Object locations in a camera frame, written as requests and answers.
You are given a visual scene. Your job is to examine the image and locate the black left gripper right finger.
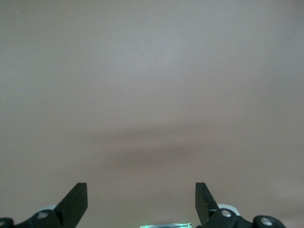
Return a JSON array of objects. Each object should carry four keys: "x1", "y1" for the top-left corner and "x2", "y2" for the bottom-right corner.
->
[{"x1": 195, "y1": 182, "x2": 285, "y2": 228}]

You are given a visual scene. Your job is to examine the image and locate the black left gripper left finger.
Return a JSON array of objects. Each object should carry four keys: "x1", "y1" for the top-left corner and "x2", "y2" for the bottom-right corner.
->
[{"x1": 0, "y1": 182, "x2": 88, "y2": 228}]

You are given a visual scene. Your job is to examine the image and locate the grey left arm base plate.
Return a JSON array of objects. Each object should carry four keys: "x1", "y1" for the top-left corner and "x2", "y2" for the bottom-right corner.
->
[{"x1": 139, "y1": 222, "x2": 193, "y2": 228}]

